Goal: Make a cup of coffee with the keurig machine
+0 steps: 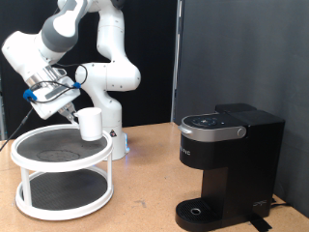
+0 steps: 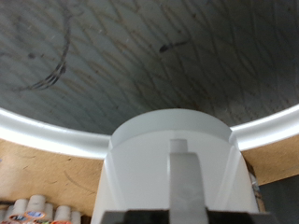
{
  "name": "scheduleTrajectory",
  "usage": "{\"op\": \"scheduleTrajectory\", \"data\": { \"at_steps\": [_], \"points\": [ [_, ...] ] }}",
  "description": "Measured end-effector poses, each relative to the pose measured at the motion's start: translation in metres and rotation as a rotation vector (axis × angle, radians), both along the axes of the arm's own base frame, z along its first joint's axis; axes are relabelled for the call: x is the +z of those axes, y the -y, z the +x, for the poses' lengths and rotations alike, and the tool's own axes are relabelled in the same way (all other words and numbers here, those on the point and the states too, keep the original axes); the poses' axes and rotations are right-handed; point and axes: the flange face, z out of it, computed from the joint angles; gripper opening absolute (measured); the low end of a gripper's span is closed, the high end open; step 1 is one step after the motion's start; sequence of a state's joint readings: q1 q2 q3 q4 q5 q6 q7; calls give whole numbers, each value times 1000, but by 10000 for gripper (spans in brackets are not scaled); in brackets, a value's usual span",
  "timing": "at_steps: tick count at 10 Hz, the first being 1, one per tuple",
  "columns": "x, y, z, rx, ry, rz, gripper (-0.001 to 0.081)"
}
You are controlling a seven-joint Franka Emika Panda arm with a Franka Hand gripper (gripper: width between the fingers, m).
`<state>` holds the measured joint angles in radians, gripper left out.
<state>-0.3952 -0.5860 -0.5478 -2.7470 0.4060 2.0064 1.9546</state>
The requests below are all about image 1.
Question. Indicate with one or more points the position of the black Keurig coffee machine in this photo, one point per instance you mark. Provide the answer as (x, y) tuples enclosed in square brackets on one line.
[(244, 167)]

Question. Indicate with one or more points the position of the black tape strip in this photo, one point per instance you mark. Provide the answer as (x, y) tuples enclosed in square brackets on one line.
[(260, 224)]

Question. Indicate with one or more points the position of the white mug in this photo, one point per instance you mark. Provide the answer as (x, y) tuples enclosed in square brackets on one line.
[(91, 125)]

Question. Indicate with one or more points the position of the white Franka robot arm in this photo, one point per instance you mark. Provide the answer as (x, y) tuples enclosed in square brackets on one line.
[(109, 77)]

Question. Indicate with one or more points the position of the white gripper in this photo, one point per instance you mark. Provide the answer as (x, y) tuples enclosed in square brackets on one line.
[(53, 103)]

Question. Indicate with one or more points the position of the white two-tier turntable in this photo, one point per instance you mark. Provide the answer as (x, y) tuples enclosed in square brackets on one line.
[(61, 164)]

